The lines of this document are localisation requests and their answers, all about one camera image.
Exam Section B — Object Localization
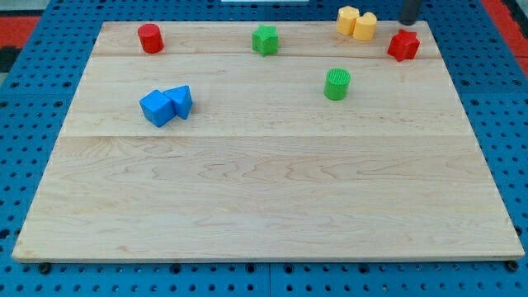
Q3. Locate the wooden board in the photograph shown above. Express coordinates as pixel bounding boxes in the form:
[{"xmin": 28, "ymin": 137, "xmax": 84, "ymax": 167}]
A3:
[{"xmin": 12, "ymin": 21, "xmax": 525, "ymax": 263}]

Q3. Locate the blue cube block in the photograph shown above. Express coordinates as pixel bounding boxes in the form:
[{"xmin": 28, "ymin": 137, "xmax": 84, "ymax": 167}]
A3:
[{"xmin": 139, "ymin": 90, "xmax": 176, "ymax": 127}]

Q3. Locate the green cylinder block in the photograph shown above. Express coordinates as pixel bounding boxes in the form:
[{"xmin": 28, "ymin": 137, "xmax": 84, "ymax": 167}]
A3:
[{"xmin": 323, "ymin": 68, "xmax": 351, "ymax": 101}]

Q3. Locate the green star block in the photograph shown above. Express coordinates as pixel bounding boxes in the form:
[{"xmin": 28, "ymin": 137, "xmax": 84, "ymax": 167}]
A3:
[{"xmin": 252, "ymin": 25, "xmax": 279, "ymax": 56}]

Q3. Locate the yellow heart block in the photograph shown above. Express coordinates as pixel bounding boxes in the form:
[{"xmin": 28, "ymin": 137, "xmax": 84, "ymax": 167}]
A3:
[{"xmin": 352, "ymin": 12, "xmax": 378, "ymax": 41}]

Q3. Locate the yellow hexagon block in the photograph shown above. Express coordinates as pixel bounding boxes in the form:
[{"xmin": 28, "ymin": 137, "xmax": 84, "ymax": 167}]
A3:
[{"xmin": 337, "ymin": 6, "xmax": 360, "ymax": 35}]

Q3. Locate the red cylinder block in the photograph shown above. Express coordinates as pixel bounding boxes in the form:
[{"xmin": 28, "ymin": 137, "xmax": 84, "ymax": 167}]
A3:
[{"xmin": 137, "ymin": 23, "xmax": 164, "ymax": 54}]

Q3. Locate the dark cylindrical robot pusher tip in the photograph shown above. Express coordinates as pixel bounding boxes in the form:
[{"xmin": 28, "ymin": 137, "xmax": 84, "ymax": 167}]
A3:
[{"xmin": 398, "ymin": 0, "xmax": 423, "ymax": 26}]

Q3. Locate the blue triangle block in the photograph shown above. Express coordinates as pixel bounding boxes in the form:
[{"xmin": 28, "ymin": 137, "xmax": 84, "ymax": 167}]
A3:
[{"xmin": 163, "ymin": 85, "xmax": 193, "ymax": 120}]

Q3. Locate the red star block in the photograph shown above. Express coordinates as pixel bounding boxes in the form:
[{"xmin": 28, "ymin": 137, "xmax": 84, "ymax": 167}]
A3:
[{"xmin": 387, "ymin": 29, "xmax": 420, "ymax": 62}]

